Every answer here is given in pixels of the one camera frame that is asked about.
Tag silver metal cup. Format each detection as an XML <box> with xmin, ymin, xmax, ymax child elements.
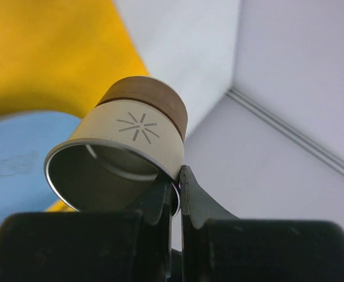
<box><xmin>44</xmin><ymin>76</ymin><xmax>188</xmax><ymax>212</ymax></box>

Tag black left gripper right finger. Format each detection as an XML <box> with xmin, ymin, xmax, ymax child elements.
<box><xmin>180</xmin><ymin>166</ymin><xmax>344</xmax><ymax>281</ymax></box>

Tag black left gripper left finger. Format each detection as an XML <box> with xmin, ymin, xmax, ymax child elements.
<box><xmin>0</xmin><ymin>176</ymin><xmax>172</xmax><ymax>281</ymax></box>

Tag blue plastic plate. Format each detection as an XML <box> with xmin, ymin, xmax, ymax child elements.
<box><xmin>0</xmin><ymin>110</ymin><xmax>81</xmax><ymax>225</ymax></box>

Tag yellow pikachu place mat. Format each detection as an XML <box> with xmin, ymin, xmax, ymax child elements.
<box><xmin>0</xmin><ymin>0</ymin><xmax>149</xmax><ymax>250</ymax></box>

